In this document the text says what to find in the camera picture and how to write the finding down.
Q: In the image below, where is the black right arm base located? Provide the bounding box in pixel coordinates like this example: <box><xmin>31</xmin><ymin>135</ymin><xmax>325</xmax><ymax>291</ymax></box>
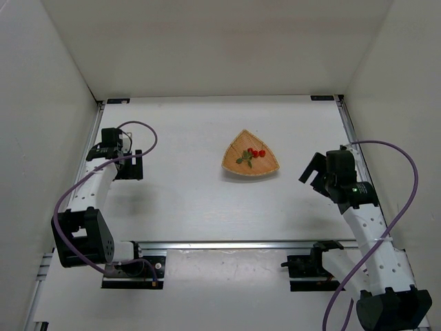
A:
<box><xmin>280</xmin><ymin>255</ymin><xmax>340</xmax><ymax>292</ymax></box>

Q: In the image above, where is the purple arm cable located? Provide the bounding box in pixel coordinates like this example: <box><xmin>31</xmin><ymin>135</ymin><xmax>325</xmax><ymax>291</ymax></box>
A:
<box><xmin>56</xmin><ymin>120</ymin><xmax>159</xmax><ymax>287</ymax></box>
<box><xmin>322</xmin><ymin>139</ymin><xmax>420</xmax><ymax>331</ymax></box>

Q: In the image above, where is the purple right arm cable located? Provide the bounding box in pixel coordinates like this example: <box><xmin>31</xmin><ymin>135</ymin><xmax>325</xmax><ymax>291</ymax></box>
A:
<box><xmin>322</xmin><ymin>139</ymin><xmax>420</xmax><ymax>331</ymax></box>

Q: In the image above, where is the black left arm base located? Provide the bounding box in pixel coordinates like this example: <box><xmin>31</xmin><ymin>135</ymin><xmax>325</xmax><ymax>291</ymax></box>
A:
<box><xmin>101</xmin><ymin>250</ymin><xmax>167</xmax><ymax>290</ymax></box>

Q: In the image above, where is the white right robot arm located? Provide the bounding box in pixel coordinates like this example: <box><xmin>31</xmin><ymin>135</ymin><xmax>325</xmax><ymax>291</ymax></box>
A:
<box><xmin>299</xmin><ymin>148</ymin><xmax>432</xmax><ymax>330</ymax></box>

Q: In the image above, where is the cherry sprig with leaves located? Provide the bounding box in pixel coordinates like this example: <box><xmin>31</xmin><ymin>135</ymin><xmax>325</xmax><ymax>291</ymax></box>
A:
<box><xmin>236</xmin><ymin>148</ymin><xmax>254</xmax><ymax>168</ymax></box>

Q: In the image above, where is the aluminium table frame rail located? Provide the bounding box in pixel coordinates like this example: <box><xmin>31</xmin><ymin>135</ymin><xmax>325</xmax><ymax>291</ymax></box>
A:
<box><xmin>25</xmin><ymin>94</ymin><xmax>431</xmax><ymax>331</ymax></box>

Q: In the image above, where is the woven triangular fruit basket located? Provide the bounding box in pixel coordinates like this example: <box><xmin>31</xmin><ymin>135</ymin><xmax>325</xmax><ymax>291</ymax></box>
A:
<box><xmin>221</xmin><ymin>130</ymin><xmax>280</xmax><ymax>177</ymax></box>

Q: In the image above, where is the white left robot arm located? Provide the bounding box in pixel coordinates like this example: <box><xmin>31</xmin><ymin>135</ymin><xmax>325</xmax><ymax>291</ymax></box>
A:
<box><xmin>51</xmin><ymin>148</ymin><xmax>143</xmax><ymax>268</ymax></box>

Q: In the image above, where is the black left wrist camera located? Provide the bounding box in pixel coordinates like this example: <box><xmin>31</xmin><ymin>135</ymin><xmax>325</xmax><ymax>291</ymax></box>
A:
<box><xmin>86</xmin><ymin>128</ymin><xmax>133</xmax><ymax>162</ymax></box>

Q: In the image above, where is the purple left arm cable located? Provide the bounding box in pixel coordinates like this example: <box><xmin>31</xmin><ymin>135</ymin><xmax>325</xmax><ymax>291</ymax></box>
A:
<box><xmin>56</xmin><ymin>120</ymin><xmax>159</xmax><ymax>287</ymax></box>

